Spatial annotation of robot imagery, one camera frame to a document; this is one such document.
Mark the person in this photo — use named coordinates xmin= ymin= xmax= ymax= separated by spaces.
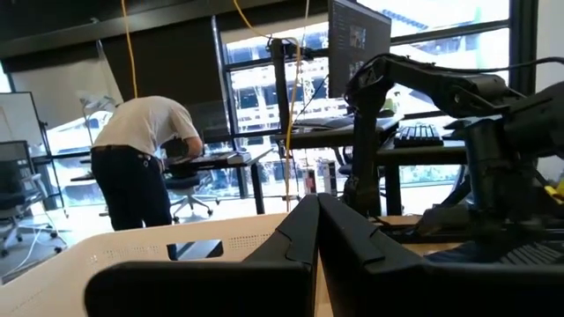
xmin=89 ymin=94 xmax=205 ymax=232

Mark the black garment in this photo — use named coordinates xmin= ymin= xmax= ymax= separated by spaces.
xmin=425 ymin=239 xmax=564 ymax=267

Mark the black computer monitor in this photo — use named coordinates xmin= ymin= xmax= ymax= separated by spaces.
xmin=327 ymin=0 xmax=393 ymax=100

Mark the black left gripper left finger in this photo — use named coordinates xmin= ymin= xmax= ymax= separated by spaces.
xmin=83 ymin=193 xmax=321 ymax=317

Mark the desk with laptop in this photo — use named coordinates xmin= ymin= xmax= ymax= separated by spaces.
xmin=69 ymin=148 xmax=275 ymax=216

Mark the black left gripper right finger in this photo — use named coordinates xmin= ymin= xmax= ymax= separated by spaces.
xmin=316 ymin=192 xmax=564 ymax=317

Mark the black office chair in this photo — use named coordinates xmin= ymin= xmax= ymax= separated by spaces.
xmin=0 ymin=139 xmax=68 ymax=260
xmin=164 ymin=173 xmax=215 ymax=224

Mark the black computer keyboard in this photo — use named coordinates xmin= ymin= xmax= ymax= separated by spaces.
xmin=392 ymin=123 xmax=445 ymax=148

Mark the black monitor pole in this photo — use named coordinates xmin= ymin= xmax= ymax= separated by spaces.
xmin=269 ymin=38 xmax=293 ymax=134

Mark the whiteboard on stand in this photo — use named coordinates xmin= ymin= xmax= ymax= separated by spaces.
xmin=0 ymin=91 xmax=71 ymax=219

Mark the black desk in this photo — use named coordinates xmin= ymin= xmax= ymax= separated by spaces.
xmin=271 ymin=112 xmax=471 ymax=217

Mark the yellow cable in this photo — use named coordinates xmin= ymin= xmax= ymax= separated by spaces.
xmin=232 ymin=0 xmax=306 ymax=213
xmin=120 ymin=0 xmax=139 ymax=100

